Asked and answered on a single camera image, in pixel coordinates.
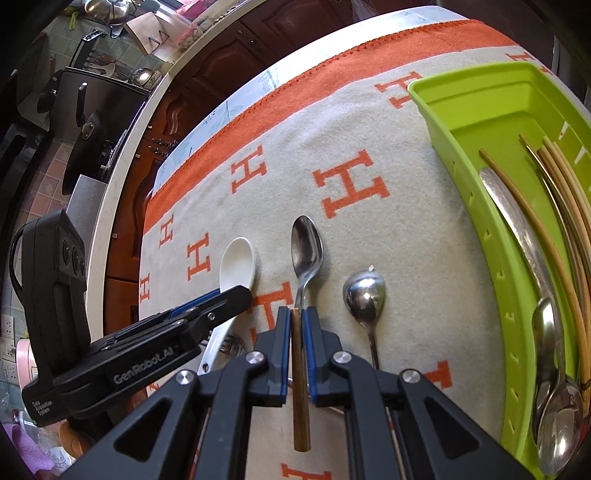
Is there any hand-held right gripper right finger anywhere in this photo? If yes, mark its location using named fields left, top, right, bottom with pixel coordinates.
left=302, top=306, right=532, bottom=480

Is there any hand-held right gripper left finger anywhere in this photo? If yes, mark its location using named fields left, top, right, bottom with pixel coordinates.
left=60, top=307, right=291, bottom=480

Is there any brown wooden kitchen cabinet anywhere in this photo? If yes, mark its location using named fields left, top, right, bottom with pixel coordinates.
left=104, top=0, right=416, bottom=296

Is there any black cable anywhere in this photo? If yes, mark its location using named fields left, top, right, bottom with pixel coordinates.
left=8, top=225, right=29, bottom=297

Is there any green plastic utensil tray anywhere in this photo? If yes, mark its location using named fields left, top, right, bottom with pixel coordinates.
left=407, top=62, right=591, bottom=480

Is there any metal spoon brown handle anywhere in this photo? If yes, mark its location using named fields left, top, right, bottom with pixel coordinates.
left=290, top=215, right=325, bottom=452

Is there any metal cooking pot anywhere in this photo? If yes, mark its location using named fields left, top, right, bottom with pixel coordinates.
left=84, top=0, right=131, bottom=25

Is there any white ceramic spoon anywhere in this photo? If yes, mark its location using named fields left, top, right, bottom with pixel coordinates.
left=198, top=237, right=257, bottom=376

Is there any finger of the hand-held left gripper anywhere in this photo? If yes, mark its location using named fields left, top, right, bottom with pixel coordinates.
left=139, top=290, right=223, bottom=322
left=185, top=285, right=253, bottom=343

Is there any round metal spoon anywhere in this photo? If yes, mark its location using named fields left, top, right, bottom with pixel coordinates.
left=342, top=270, right=387, bottom=370

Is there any metal fork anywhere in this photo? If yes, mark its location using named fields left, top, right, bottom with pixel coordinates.
left=218, top=333, right=246, bottom=357

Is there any metal butter knife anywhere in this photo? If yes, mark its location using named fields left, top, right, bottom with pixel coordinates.
left=479, top=167, right=566, bottom=324

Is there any wooden cutting board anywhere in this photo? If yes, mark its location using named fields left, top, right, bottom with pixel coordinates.
left=124, top=11, right=172, bottom=55

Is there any black stove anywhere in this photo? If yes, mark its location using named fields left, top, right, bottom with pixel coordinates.
left=36, top=66, right=154, bottom=195

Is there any white wall socket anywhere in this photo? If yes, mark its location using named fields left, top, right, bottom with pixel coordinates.
left=0, top=314, right=20, bottom=385

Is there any grey metal panel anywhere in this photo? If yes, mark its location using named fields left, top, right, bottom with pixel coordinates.
left=73, top=174, right=112, bottom=278

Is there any beige orange printed blanket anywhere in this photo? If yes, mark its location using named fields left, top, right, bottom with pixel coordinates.
left=139, top=18, right=591, bottom=480

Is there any black frying pan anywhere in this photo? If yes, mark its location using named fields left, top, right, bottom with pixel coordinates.
left=61, top=110, right=110, bottom=195

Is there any purple cloth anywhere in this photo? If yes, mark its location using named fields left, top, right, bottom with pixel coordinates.
left=0, top=424, right=57, bottom=480

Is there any white printed table cover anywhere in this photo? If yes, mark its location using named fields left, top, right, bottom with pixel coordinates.
left=157, top=4, right=468, bottom=185

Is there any person's left hand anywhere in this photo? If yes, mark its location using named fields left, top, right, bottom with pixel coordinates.
left=59, top=420, right=89, bottom=459

